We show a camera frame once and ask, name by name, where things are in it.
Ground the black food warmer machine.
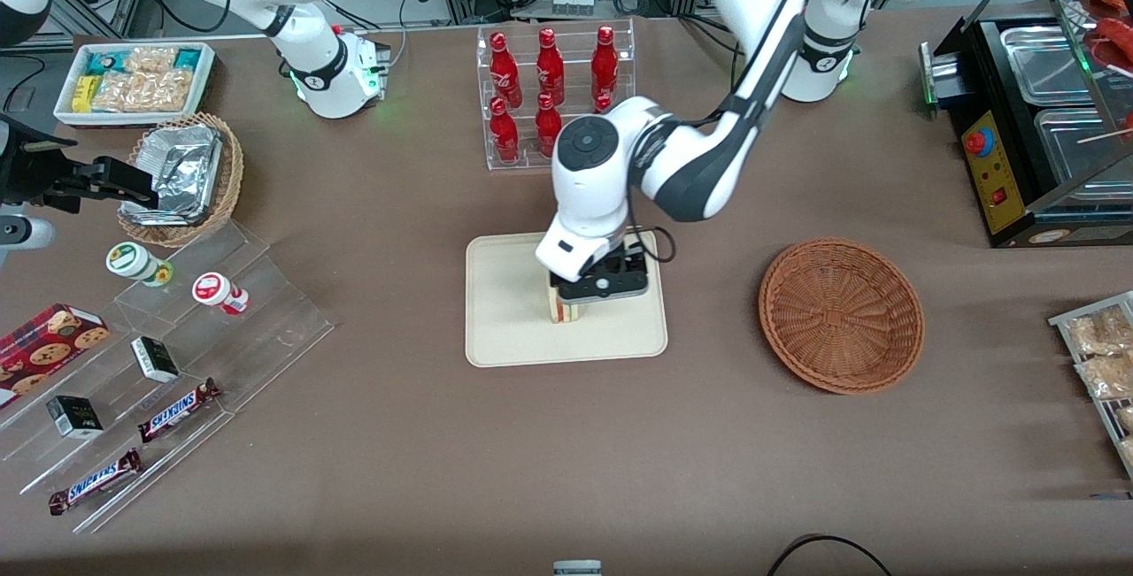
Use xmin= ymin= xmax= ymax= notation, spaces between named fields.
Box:
xmin=921 ymin=0 xmax=1133 ymax=250

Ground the grey wire rack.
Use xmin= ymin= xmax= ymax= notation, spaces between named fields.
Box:
xmin=1049 ymin=291 xmax=1133 ymax=480

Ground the brown wicker basket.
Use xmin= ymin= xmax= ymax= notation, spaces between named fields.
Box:
xmin=758 ymin=238 xmax=926 ymax=396

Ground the steel warmer pan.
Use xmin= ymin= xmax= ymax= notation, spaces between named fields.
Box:
xmin=1000 ymin=25 xmax=1096 ymax=106
xmin=1033 ymin=107 xmax=1133 ymax=186

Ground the large clear cracker bag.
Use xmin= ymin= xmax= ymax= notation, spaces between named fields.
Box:
xmin=93 ymin=70 xmax=193 ymax=113

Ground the small clear cracker bag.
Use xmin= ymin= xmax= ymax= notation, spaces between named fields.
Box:
xmin=124 ymin=47 xmax=179 ymax=74

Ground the red sausage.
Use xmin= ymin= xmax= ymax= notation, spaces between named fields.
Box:
xmin=1091 ymin=19 xmax=1133 ymax=69

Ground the red cookie box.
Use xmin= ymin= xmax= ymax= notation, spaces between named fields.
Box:
xmin=0 ymin=303 xmax=112 ymax=409

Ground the light wicker basket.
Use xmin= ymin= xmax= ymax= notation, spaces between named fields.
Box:
xmin=117 ymin=112 xmax=245 ymax=249

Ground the triangular sandwich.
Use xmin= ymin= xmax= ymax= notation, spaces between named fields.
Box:
xmin=547 ymin=280 xmax=582 ymax=326

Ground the red lid yogurt cup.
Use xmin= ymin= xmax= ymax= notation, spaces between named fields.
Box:
xmin=192 ymin=272 xmax=250 ymax=316

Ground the clear acrylic step display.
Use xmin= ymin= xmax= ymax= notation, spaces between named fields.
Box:
xmin=0 ymin=220 xmax=335 ymax=534

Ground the small black box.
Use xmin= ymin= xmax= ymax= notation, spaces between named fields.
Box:
xmin=131 ymin=336 xmax=181 ymax=384
xmin=46 ymin=396 xmax=104 ymax=440

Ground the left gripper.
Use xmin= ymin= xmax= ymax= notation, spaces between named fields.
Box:
xmin=535 ymin=218 xmax=625 ymax=294

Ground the snickers chocolate bar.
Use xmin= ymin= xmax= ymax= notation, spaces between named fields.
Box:
xmin=137 ymin=379 xmax=222 ymax=444
xmin=49 ymin=449 xmax=143 ymax=517

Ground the green lid yogurt cup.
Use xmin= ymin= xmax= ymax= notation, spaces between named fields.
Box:
xmin=106 ymin=242 xmax=174 ymax=288

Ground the aluminium foil container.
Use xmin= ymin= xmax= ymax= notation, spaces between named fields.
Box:
xmin=133 ymin=123 xmax=224 ymax=227

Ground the white rectangular snack bin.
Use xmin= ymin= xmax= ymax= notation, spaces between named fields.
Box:
xmin=54 ymin=42 xmax=217 ymax=128

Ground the beige plastic tray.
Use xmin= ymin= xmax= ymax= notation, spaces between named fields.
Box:
xmin=465 ymin=226 xmax=669 ymax=369

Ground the clear acrylic bottle rack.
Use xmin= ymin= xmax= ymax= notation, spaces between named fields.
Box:
xmin=476 ymin=17 xmax=636 ymax=172

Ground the black floor cable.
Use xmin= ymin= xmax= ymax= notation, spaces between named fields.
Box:
xmin=766 ymin=534 xmax=895 ymax=576

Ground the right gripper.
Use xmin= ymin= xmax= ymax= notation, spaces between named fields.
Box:
xmin=0 ymin=114 xmax=160 ymax=214

